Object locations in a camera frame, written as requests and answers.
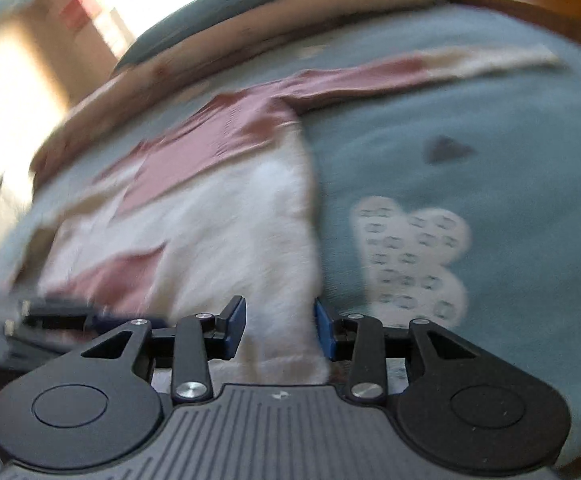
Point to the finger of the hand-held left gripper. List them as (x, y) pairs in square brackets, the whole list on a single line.
[(65, 310), (45, 339)]

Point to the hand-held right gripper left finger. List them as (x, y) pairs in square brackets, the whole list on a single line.
[(236, 327)]

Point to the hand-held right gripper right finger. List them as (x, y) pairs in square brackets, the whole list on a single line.
[(323, 330)]

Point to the pink and white knit sweater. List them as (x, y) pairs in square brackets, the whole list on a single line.
[(230, 220)]

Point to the bed with blue floral sheet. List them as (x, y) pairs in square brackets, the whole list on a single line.
[(520, 135)]

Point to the green floral pillow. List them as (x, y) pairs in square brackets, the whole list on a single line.
[(210, 15)]

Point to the wooden headboard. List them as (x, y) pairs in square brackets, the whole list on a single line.
[(545, 5)]

